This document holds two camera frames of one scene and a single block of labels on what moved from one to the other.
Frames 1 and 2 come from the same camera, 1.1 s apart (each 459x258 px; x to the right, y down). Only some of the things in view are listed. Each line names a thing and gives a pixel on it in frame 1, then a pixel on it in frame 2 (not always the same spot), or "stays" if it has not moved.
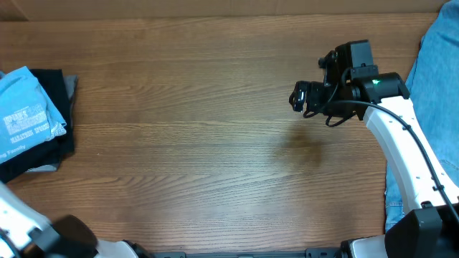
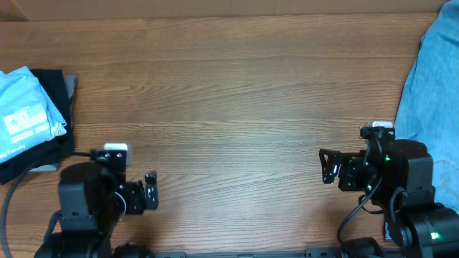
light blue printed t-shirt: x=28 y=115 stays
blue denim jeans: x=433 y=91 stays
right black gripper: x=308 y=97 → x=341 y=172
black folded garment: x=53 y=82 stays
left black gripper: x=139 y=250 → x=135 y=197
